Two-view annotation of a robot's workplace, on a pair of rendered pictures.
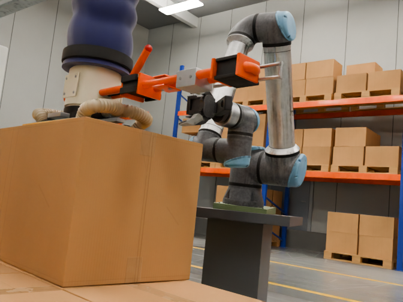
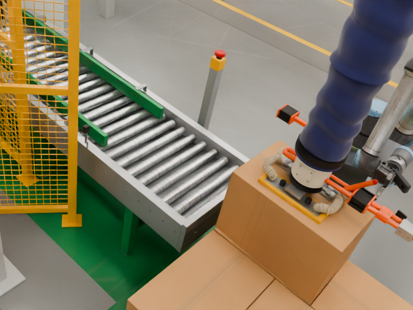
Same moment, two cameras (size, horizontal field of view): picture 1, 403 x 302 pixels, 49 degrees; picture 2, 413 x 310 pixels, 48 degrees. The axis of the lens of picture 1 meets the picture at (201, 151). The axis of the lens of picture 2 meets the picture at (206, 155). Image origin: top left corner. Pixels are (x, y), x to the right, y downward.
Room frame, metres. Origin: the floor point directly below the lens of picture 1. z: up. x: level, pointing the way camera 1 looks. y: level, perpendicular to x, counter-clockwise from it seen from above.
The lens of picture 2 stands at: (-0.09, 1.22, 2.37)
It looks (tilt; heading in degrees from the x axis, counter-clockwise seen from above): 40 degrees down; 346
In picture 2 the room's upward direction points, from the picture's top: 15 degrees clockwise
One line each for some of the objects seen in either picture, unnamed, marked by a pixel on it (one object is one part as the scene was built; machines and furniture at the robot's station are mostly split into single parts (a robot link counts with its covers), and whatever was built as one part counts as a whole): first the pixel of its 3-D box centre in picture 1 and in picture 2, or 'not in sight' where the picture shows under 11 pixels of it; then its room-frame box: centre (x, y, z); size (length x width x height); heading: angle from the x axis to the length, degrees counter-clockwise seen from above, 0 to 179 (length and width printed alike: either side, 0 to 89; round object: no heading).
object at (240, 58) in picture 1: (234, 70); not in sight; (0.97, -0.06, 1.07); 0.08 x 0.07 x 0.05; 45
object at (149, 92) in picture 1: (141, 88); (361, 199); (1.22, 0.19, 1.07); 0.10 x 0.08 x 0.06; 135
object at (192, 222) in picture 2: not in sight; (226, 197); (1.65, 0.63, 0.58); 0.70 x 0.03 x 0.06; 135
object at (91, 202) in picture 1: (84, 198); (294, 217); (1.39, 0.35, 0.74); 0.60 x 0.40 x 0.40; 44
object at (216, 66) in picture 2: not in sight; (203, 122); (2.41, 0.68, 0.50); 0.07 x 0.07 x 1.00; 45
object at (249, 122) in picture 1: (240, 118); (400, 158); (1.52, -0.13, 1.07); 0.12 x 0.09 x 0.10; 136
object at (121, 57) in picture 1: (98, 62); (321, 148); (1.40, 0.36, 1.19); 0.23 x 0.23 x 0.04
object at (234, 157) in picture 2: not in sight; (125, 88); (2.71, 1.23, 0.50); 2.31 x 0.05 x 0.19; 45
